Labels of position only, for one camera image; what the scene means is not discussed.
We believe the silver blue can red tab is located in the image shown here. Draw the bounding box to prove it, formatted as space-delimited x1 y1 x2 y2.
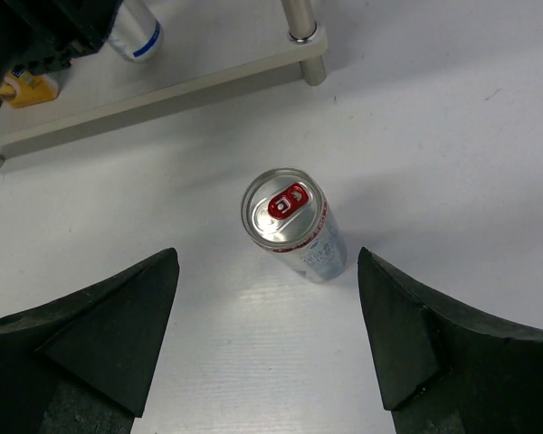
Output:
107 0 164 63

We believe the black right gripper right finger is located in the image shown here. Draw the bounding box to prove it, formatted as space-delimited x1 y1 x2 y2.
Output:
357 249 543 433

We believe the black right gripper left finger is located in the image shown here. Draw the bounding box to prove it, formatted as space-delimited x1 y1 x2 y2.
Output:
0 248 179 433

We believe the white two-tier wooden shelf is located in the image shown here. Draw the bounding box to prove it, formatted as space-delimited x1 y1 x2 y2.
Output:
0 1 329 168

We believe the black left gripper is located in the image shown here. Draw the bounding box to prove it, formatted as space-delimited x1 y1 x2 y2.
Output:
0 0 121 86

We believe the pineapple juice carton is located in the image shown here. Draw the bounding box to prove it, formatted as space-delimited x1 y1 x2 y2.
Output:
0 70 60 109

